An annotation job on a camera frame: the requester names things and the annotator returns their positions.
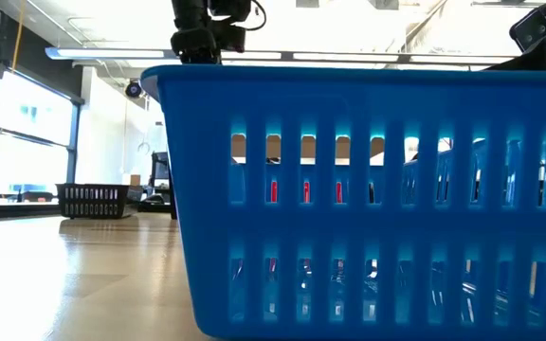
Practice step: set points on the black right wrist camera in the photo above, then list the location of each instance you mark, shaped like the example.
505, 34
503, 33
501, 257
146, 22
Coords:
531, 28

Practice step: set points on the black aluminium rig frame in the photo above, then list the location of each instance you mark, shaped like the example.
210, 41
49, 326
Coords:
26, 210

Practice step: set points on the blue plastic slotted basket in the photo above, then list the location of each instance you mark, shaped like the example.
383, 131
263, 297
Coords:
349, 109

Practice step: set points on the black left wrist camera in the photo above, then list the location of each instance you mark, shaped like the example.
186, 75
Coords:
230, 35

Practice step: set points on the small cardboard box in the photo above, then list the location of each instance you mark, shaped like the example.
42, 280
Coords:
133, 180

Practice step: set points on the round black ceiling camera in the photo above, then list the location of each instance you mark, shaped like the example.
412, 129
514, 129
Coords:
133, 89

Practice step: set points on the large window with dark frame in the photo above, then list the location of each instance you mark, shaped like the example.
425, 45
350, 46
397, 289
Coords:
31, 109

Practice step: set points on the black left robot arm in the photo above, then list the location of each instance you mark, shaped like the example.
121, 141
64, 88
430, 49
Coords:
187, 12

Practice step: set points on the long ceiling light bar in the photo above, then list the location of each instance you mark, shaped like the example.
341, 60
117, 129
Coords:
112, 53

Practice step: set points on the black plastic slotted basket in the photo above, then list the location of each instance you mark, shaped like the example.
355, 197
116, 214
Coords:
93, 201

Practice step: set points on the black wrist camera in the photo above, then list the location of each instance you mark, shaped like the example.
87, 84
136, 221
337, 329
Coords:
531, 28
230, 35

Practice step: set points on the black computer monitor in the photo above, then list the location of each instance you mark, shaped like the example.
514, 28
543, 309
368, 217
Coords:
160, 168

